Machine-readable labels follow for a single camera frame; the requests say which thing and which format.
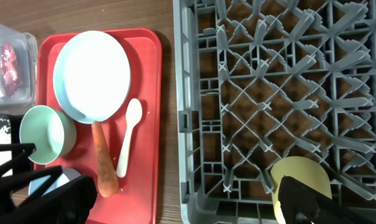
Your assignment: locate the clear plastic bin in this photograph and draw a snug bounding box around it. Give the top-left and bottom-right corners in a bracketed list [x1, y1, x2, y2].
[0, 24, 38, 110]

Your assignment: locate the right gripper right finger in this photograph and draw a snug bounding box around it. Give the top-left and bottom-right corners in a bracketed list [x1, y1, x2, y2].
[278, 176, 375, 224]

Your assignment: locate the white plastic spoon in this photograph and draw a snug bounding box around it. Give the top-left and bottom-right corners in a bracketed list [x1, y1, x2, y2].
[116, 98, 142, 178]

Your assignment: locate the red snack wrapper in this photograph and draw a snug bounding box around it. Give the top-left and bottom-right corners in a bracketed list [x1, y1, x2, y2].
[0, 43, 23, 96]

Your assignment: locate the light blue bowl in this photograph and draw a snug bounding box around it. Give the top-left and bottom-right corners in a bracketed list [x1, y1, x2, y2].
[28, 167, 81, 196]

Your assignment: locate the light blue plate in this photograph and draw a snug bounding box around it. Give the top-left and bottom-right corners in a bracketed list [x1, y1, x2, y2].
[53, 30, 131, 124]

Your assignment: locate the green bowl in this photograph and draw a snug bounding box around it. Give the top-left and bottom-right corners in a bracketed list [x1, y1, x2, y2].
[19, 105, 77, 165]

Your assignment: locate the yellow plastic cup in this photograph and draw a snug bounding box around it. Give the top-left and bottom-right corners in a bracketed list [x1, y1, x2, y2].
[270, 156, 332, 224]

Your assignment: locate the grey dishwasher rack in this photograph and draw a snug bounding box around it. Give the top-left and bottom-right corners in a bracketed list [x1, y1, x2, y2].
[173, 0, 376, 223]

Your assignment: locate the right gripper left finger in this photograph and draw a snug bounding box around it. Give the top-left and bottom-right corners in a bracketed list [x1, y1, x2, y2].
[0, 143, 98, 223]

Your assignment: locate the red serving tray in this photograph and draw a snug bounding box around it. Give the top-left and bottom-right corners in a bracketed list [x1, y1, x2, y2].
[33, 28, 162, 223]

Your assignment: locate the orange carrot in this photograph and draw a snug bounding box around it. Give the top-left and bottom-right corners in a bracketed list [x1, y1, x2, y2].
[91, 121, 119, 198]

